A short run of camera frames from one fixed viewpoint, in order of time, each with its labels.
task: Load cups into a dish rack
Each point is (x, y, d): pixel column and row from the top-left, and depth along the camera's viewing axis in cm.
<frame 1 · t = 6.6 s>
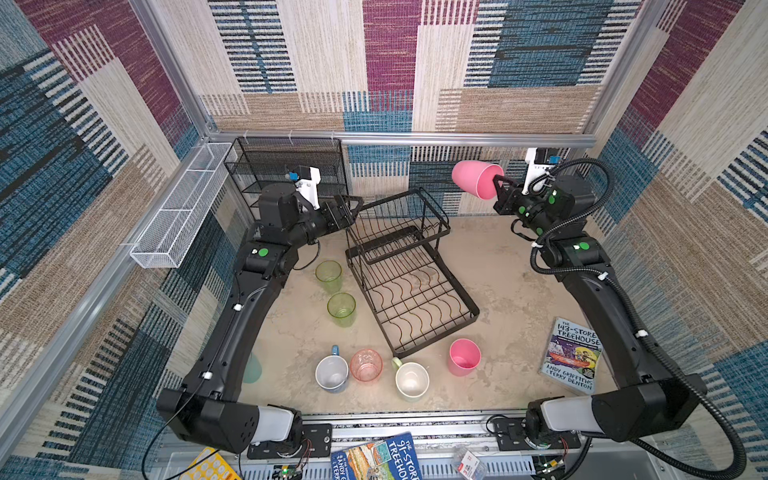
left hand: (355, 203, 68), fingers open
right hand: (496, 182, 70), fingers closed
pink plastic cup: (464, 356, 86), point 3 cm above the table
black two-tier dish rack: (414, 296, 98), point 3 cm above the table
green glass cup far: (330, 273, 103), point 4 cm above the table
green glass cup near: (341, 307, 99), on the table
white blue-handled mug: (332, 372, 83), point 4 cm above the table
pink translucent glass cup: (366, 366, 87), on the table
light green ceramic mug: (411, 380, 83), on the table

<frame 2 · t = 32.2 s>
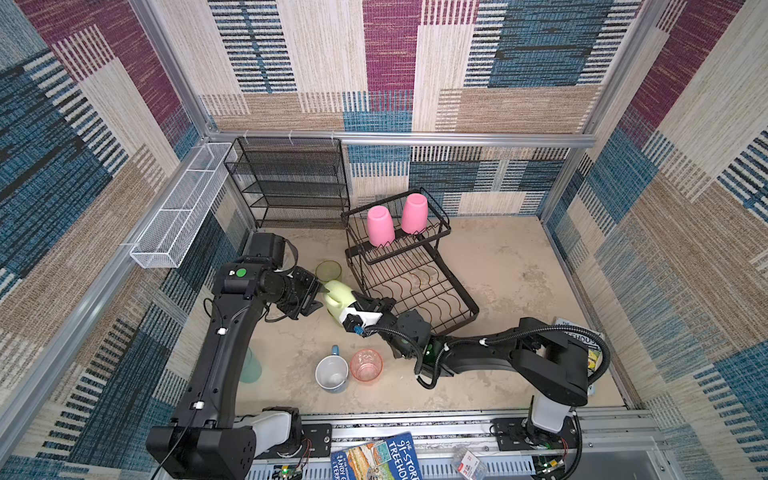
left hand: (330, 291, 72), fingers open
right hand: (361, 289, 77), fingers closed
pink plastic cup: (380, 226, 84), point 28 cm above the table
light green ceramic mug: (338, 298, 74), point 24 cm above the table
pink plastic cup 2: (415, 213, 86), point 29 cm above the table
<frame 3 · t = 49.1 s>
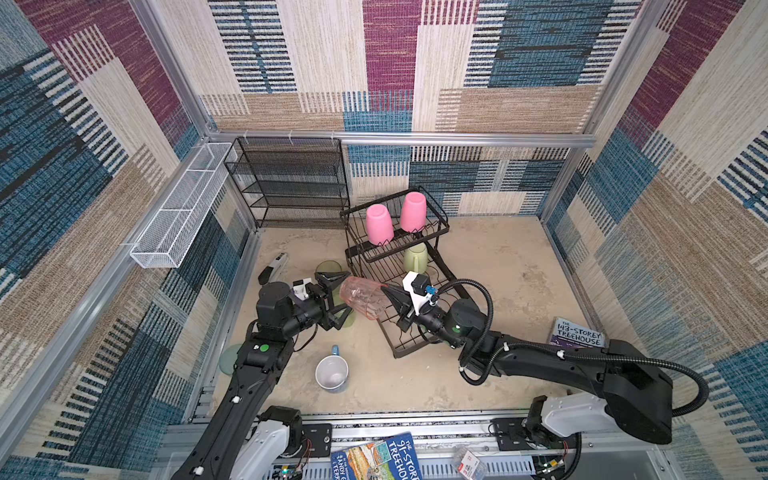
left hand: (354, 286, 70), fingers open
right hand: (386, 287, 70), fingers closed
pink translucent glass cup: (366, 295, 72), point 26 cm above the table
light green ceramic mug: (416, 259, 96), point 12 cm above the table
grey black stapler: (270, 273, 103), point 5 cm above the table
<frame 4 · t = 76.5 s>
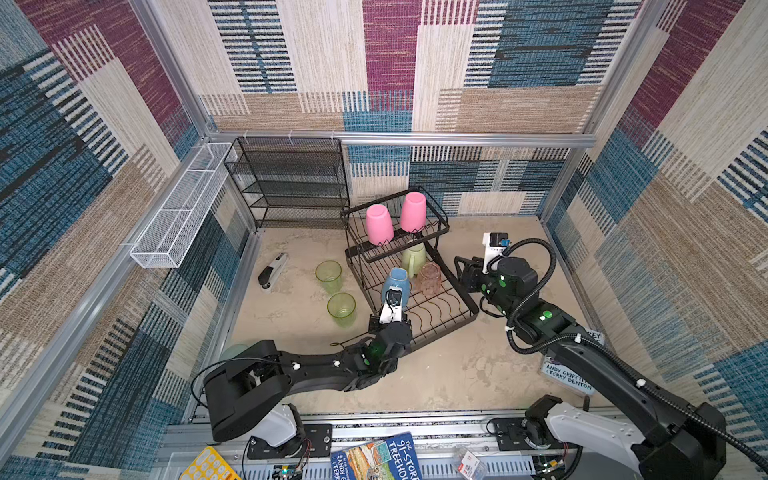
left hand: (396, 302, 82), fingers closed
right hand: (466, 263, 77), fingers open
white blue-handled mug: (398, 277, 81), point 21 cm above the table
pink translucent glass cup: (429, 279, 95), point 10 cm above the table
